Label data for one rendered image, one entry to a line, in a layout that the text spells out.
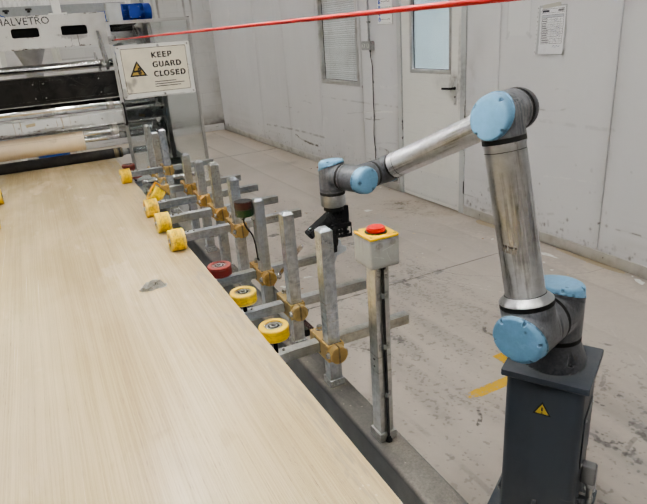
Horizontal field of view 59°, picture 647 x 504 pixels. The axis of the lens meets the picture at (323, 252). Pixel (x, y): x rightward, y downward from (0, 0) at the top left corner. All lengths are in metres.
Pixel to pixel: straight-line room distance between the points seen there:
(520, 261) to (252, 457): 0.89
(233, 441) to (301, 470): 0.16
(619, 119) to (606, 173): 0.35
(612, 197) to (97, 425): 3.53
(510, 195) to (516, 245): 0.14
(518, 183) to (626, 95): 2.52
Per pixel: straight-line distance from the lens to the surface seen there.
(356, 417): 1.52
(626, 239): 4.20
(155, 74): 4.08
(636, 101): 4.02
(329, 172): 1.99
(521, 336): 1.67
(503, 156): 1.57
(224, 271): 1.94
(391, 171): 1.98
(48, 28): 4.32
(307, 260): 2.07
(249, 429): 1.19
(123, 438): 1.25
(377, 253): 1.18
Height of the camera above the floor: 1.62
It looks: 21 degrees down
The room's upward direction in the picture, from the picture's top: 4 degrees counter-clockwise
